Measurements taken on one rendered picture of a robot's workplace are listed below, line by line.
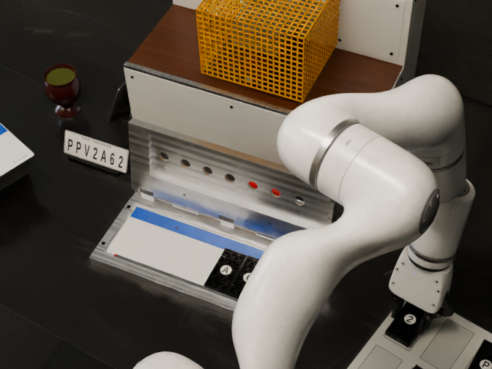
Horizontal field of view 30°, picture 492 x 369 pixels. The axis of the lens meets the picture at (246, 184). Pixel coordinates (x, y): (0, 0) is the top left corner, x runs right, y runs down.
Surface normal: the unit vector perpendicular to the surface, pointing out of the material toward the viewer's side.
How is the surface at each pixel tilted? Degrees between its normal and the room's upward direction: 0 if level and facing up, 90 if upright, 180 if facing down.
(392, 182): 30
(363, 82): 0
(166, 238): 0
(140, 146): 81
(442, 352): 0
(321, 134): 24
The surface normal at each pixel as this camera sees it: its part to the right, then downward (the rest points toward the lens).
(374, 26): -0.41, 0.70
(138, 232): -0.03, -0.65
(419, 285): -0.59, 0.48
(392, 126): -0.11, 0.65
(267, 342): 0.15, -0.04
